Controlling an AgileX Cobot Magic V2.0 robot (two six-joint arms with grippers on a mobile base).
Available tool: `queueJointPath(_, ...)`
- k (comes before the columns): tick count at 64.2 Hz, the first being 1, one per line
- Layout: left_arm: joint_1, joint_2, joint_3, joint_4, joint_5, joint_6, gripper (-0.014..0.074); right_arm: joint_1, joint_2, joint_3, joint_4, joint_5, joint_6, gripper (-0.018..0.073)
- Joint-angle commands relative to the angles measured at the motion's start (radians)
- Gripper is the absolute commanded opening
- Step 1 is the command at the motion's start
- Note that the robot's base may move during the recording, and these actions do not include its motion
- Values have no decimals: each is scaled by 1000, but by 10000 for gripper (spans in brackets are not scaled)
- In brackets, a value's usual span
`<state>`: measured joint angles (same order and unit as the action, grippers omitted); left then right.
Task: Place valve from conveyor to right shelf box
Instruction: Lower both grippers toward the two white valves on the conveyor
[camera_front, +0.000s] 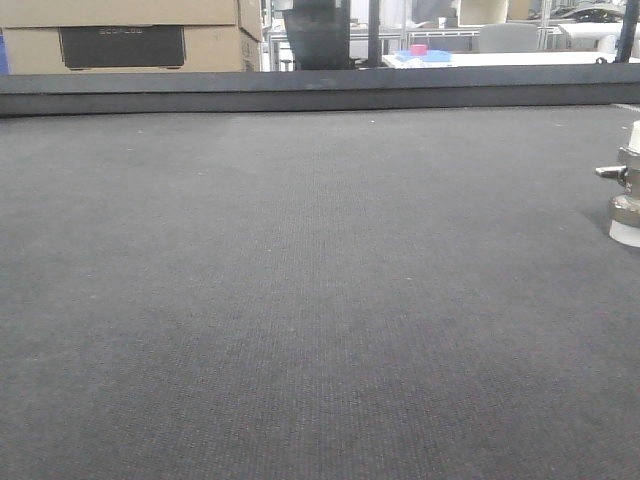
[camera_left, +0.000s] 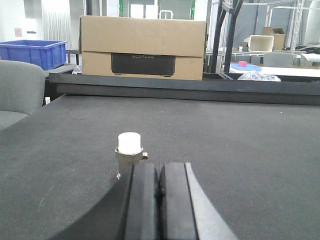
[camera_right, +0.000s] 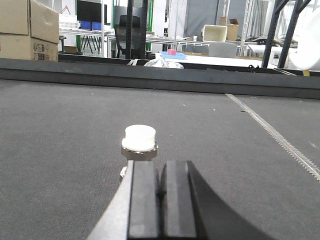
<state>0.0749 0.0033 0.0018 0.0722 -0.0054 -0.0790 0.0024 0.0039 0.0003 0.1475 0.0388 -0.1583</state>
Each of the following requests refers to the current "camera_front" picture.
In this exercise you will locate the chrome valve with white caps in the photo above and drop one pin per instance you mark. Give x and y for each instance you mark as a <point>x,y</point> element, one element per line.
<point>624,208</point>

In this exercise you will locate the dark grey conveyor belt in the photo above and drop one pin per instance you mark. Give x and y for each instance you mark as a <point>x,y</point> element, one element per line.
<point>426,294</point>

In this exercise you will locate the lower cardboard box black label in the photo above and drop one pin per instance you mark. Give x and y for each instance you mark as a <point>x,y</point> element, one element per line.
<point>207,49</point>

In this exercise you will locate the upper cardboard box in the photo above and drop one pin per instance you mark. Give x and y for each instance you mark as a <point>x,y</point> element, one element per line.
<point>36,13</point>

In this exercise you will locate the black office chair back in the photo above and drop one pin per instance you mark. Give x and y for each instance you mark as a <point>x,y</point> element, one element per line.
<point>319,34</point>

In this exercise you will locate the blue tray on table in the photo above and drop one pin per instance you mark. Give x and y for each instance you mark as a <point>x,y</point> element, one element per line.
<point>432,57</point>

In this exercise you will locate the white background table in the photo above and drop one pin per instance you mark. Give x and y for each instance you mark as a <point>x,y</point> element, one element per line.
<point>499,59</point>

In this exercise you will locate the grey chair back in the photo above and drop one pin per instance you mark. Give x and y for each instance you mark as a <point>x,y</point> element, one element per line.
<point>508,38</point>

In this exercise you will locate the black vertical pole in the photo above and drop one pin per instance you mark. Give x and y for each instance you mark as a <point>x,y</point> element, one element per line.
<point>628,31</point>

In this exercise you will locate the dark conveyor side rail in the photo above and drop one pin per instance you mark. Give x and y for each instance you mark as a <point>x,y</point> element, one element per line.
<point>308,91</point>

